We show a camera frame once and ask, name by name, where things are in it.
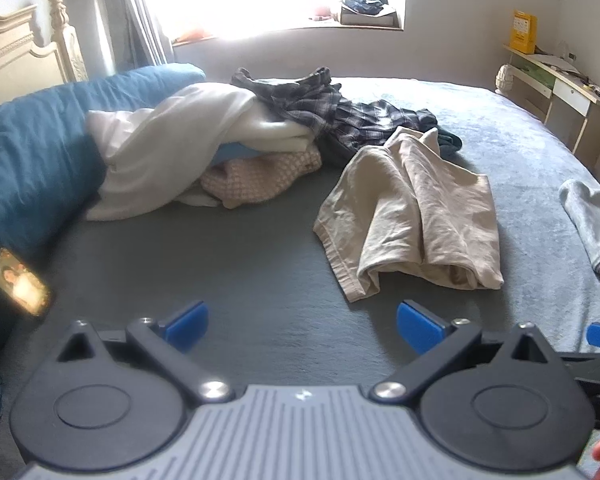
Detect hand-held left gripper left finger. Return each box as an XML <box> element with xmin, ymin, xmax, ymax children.
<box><xmin>55</xmin><ymin>301</ymin><xmax>235</xmax><ymax>405</ymax></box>

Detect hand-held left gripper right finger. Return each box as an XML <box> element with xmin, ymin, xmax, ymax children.
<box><xmin>370</xmin><ymin>300</ymin><xmax>561</xmax><ymax>405</ymax></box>

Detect beige pants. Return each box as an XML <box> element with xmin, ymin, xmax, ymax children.
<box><xmin>313</xmin><ymin>126</ymin><xmax>505</xmax><ymax>303</ymax></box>

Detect grey bed blanket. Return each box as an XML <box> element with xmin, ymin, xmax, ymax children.
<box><xmin>0</xmin><ymin>76</ymin><xmax>600</xmax><ymax>480</ymax></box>

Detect light grey cloth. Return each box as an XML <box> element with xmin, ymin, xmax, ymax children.
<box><xmin>559</xmin><ymin>179</ymin><xmax>600</xmax><ymax>276</ymax></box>

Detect pink knit sweater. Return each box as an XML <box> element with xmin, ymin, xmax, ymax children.
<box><xmin>200</xmin><ymin>146</ymin><xmax>323</xmax><ymax>210</ymax></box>

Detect light blue garment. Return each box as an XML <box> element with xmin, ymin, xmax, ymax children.
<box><xmin>215</xmin><ymin>142</ymin><xmax>261</xmax><ymax>166</ymax></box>

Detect dark teal garment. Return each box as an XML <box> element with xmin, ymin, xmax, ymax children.
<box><xmin>420</xmin><ymin>125</ymin><xmax>463</xmax><ymax>163</ymax></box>

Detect white garment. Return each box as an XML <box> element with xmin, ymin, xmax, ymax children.
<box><xmin>85</xmin><ymin>81</ymin><xmax>317</xmax><ymax>222</ymax></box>

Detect blue duvet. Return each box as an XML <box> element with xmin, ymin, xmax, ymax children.
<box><xmin>0</xmin><ymin>63</ymin><xmax>207</xmax><ymax>421</ymax></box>

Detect dark plaid shirt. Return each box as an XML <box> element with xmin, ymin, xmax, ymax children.
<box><xmin>230</xmin><ymin>66</ymin><xmax>438</xmax><ymax>168</ymax></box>

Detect white pineapple ornament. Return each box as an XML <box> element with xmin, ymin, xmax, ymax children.
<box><xmin>495</xmin><ymin>63</ymin><xmax>516</xmax><ymax>95</ymax></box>

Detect shoe box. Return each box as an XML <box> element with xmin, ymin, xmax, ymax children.
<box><xmin>339</xmin><ymin>4</ymin><xmax>400</xmax><ymax>27</ymax></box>

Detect yellow box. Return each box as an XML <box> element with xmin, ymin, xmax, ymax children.
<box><xmin>510</xmin><ymin>9</ymin><xmax>538</xmax><ymax>55</ymax></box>

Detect grey curtain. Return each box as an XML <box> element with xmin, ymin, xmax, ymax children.
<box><xmin>92</xmin><ymin>0</ymin><xmax>175</xmax><ymax>77</ymax></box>

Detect cream carved headboard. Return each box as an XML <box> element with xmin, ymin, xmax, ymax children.
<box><xmin>0</xmin><ymin>0</ymin><xmax>88</xmax><ymax>110</ymax></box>

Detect dark shoes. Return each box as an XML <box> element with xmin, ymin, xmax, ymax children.
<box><xmin>341</xmin><ymin>0</ymin><xmax>388</xmax><ymax>15</ymax></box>

